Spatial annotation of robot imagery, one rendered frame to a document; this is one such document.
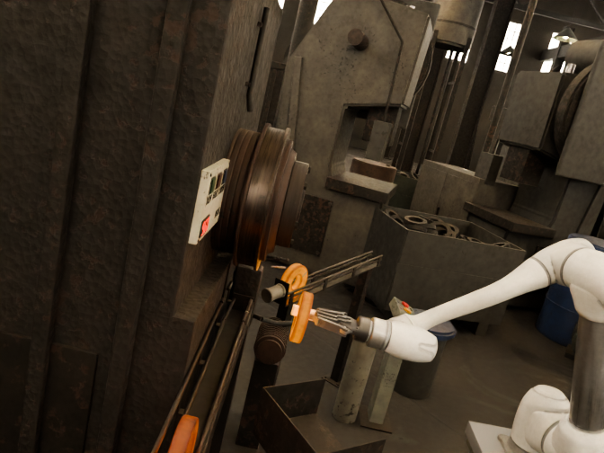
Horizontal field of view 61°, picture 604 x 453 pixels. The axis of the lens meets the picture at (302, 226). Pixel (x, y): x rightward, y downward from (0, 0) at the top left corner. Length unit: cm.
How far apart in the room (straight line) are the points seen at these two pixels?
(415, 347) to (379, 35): 312
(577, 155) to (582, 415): 326
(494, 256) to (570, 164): 114
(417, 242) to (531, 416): 199
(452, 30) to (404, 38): 608
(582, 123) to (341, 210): 207
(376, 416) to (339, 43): 286
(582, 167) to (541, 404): 317
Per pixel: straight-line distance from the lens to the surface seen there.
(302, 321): 149
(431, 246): 384
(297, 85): 438
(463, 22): 1041
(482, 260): 408
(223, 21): 119
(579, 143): 484
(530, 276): 171
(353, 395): 261
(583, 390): 181
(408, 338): 157
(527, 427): 206
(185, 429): 113
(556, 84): 501
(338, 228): 437
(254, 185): 145
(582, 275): 165
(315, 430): 150
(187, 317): 132
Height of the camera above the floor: 145
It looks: 14 degrees down
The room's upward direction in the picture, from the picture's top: 14 degrees clockwise
